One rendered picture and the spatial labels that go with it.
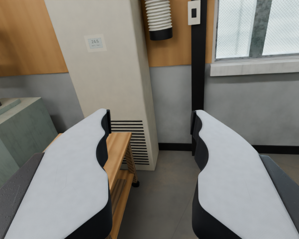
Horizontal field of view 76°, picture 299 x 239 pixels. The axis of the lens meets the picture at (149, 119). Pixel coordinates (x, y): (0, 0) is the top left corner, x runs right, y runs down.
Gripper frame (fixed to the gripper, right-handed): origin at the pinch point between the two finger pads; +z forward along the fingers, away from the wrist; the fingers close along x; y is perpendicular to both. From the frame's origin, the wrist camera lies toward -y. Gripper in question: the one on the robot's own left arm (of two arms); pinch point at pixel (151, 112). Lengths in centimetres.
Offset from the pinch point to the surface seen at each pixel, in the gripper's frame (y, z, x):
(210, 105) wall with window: 66, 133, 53
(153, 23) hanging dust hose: 5, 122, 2
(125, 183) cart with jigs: 108, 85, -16
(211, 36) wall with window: 13, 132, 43
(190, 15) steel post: 1, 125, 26
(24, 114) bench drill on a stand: 71, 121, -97
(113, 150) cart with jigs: 74, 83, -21
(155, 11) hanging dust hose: -2, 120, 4
